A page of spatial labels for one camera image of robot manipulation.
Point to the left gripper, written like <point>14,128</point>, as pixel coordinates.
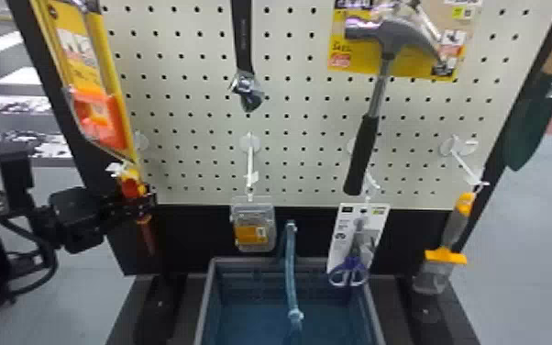
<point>77,219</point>

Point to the red screwdriver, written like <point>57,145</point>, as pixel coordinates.
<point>132,187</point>

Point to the clear box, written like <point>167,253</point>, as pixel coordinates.
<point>254,226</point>

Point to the yellow carded hand tool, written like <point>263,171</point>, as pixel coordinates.
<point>88,72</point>

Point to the blue basket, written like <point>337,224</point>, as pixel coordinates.
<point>257,327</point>

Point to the white pegboard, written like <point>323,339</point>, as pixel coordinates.
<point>305,144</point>

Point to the black adjustable wrench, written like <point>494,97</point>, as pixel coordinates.
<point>243,43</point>

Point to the blue scissors on white card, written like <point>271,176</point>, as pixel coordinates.
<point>355,241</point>

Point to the yellow grey scraper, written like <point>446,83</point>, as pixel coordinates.
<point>449,241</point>

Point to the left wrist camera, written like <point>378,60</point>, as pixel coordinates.
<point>15,173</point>

